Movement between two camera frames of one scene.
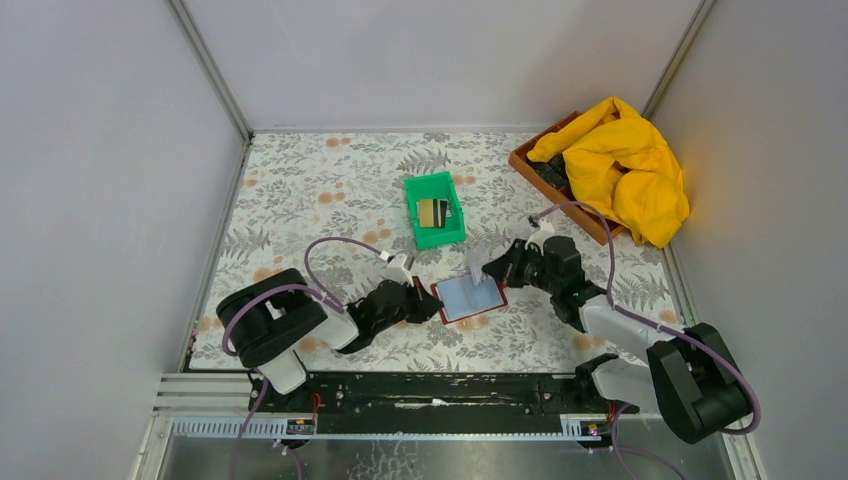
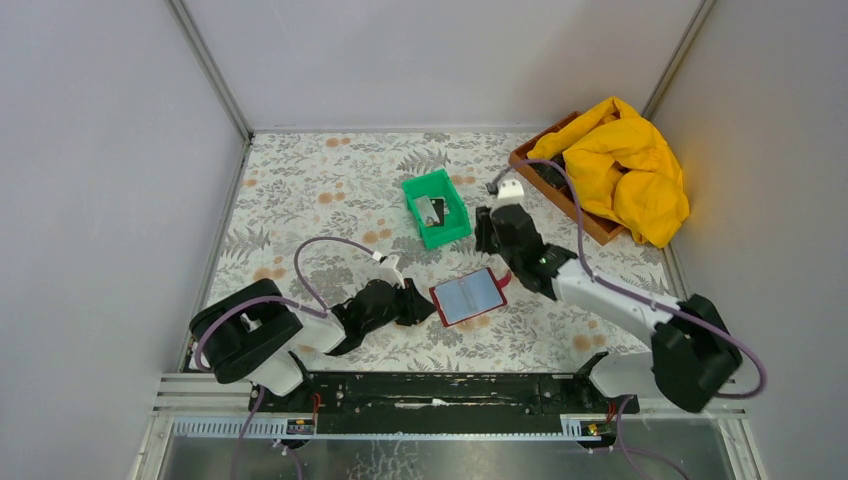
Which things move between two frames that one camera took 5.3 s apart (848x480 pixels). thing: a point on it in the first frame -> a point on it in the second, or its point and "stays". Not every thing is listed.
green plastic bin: [435, 186] stays
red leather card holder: [463, 299] stays
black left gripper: [424, 304] stays
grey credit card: [475, 257] -> [427, 211]
